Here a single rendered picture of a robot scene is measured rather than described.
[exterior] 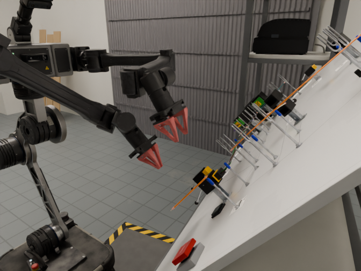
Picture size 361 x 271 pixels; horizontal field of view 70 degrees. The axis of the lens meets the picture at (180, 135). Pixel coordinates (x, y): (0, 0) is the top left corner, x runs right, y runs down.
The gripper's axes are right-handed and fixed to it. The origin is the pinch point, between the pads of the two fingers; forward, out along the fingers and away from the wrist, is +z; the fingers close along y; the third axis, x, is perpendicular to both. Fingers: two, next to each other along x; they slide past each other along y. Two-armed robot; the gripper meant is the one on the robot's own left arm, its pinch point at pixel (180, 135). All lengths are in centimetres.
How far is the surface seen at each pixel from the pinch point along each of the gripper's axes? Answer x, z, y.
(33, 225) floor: 212, 38, 14
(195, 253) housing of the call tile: -9.7, 19.3, -25.1
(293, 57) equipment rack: -14, 3, 99
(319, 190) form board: -38.3, 7.5, -24.6
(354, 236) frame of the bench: -23, 73, 40
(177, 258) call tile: -6.3, 18.8, -27.4
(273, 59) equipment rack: -5, 0, 95
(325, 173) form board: -38.8, 7.3, -20.9
